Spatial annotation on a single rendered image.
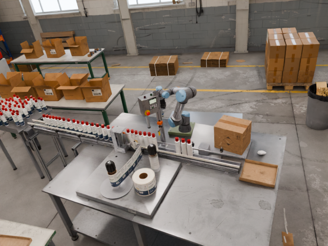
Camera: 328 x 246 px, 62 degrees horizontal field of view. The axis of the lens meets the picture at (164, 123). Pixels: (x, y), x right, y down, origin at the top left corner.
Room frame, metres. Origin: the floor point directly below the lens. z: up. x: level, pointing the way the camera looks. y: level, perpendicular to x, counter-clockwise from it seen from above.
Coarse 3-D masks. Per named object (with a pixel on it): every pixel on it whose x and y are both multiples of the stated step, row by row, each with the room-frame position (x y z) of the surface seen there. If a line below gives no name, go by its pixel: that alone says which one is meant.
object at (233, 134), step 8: (224, 120) 2.32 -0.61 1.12; (232, 120) 2.30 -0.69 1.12; (240, 120) 2.28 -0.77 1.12; (248, 120) 2.25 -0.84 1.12; (216, 128) 2.22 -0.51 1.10; (224, 128) 2.18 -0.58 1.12; (232, 128) 2.16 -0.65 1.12; (240, 128) 2.14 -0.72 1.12; (248, 128) 2.18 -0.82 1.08; (216, 136) 2.23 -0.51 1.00; (224, 136) 2.17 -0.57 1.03; (232, 136) 2.12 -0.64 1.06; (240, 136) 2.07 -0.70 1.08; (248, 136) 2.19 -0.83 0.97; (216, 144) 2.23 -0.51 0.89; (224, 144) 2.17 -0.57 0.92; (232, 144) 2.12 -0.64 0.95; (240, 144) 2.06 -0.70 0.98; (248, 144) 2.20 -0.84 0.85; (232, 152) 2.11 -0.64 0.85; (240, 152) 2.06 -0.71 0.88
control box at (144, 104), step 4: (140, 96) 2.43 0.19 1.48; (148, 96) 2.40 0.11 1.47; (152, 96) 2.39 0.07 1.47; (156, 96) 2.40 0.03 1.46; (140, 100) 2.36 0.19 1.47; (144, 100) 2.35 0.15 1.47; (148, 100) 2.36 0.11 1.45; (140, 104) 2.39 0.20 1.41; (144, 104) 2.34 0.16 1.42; (148, 104) 2.36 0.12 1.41; (152, 104) 2.38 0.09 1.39; (140, 108) 2.41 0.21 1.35; (144, 108) 2.34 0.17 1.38; (148, 108) 2.36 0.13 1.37; (156, 108) 2.39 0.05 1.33; (144, 112) 2.34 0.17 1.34; (152, 112) 2.37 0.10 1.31; (144, 116) 2.34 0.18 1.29
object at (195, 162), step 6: (102, 144) 2.61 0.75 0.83; (108, 144) 2.57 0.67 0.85; (132, 150) 2.41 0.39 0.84; (144, 150) 2.33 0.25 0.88; (162, 156) 2.23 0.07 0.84; (168, 156) 2.19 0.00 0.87; (174, 156) 2.16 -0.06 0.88; (186, 162) 2.09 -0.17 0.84; (192, 162) 2.05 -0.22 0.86; (198, 162) 2.02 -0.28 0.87; (216, 168) 1.93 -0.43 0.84; (222, 168) 1.91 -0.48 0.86; (228, 168) 1.88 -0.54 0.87; (234, 168) 1.86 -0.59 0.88; (240, 168) 1.89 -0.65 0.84
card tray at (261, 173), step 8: (248, 160) 1.96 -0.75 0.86; (248, 168) 1.88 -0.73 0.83; (256, 168) 1.86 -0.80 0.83; (264, 168) 1.85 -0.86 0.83; (272, 168) 1.83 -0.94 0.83; (240, 176) 1.79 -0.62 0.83; (248, 176) 1.78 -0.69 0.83; (256, 176) 1.76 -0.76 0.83; (264, 176) 1.75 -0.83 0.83; (272, 176) 1.74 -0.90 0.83; (264, 184) 1.65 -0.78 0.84; (272, 184) 1.61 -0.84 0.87
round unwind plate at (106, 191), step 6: (108, 180) 1.94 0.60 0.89; (126, 180) 1.90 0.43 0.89; (102, 186) 1.87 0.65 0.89; (108, 186) 1.86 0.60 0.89; (120, 186) 1.83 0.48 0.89; (126, 186) 1.82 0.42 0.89; (102, 192) 1.79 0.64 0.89; (108, 192) 1.78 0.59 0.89; (114, 192) 1.77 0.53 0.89; (120, 192) 1.76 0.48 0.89; (126, 192) 1.75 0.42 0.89; (108, 198) 1.71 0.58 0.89; (114, 198) 1.70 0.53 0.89
